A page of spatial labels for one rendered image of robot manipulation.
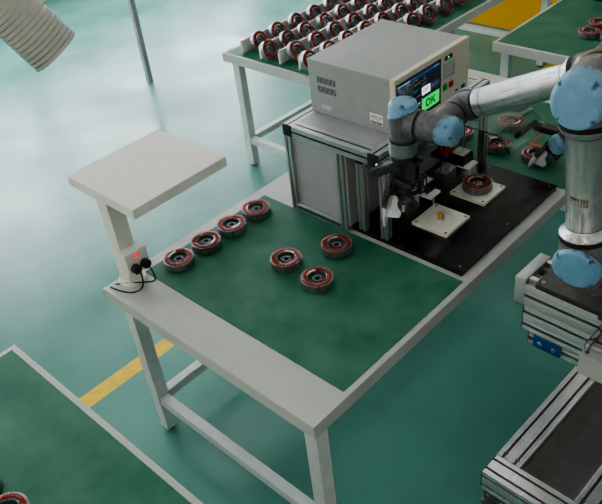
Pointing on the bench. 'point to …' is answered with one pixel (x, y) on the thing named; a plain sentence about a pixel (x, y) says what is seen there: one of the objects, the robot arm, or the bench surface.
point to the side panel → (317, 182)
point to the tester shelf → (347, 133)
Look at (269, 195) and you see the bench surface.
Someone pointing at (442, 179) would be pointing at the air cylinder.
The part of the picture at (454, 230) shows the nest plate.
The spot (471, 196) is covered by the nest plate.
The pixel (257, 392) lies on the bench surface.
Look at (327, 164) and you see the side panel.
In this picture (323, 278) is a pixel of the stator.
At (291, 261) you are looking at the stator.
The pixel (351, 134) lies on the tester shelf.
